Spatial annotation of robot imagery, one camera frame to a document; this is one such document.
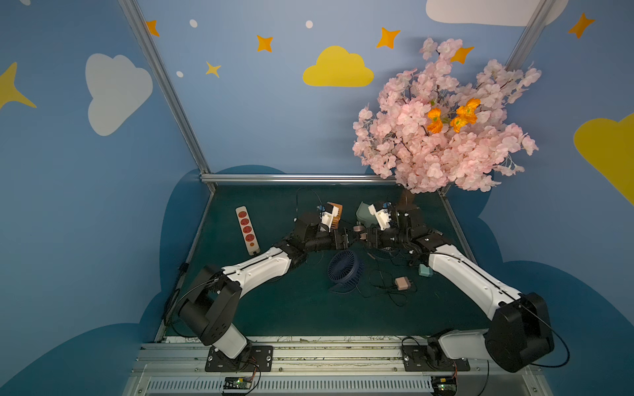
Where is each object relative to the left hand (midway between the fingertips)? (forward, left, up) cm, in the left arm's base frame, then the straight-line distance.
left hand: (355, 232), depth 79 cm
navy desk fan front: (-8, +2, -12) cm, 14 cm away
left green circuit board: (-40, +35, -22) cm, 57 cm away
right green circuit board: (-39, -27, -22) cm, 52 cm away
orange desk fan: (+13, +5, -11) cm, 18 cm away
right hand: (+1, -2, -2) cm, 3 cm away
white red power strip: (+12, +42, -19) cm, 47 cm away
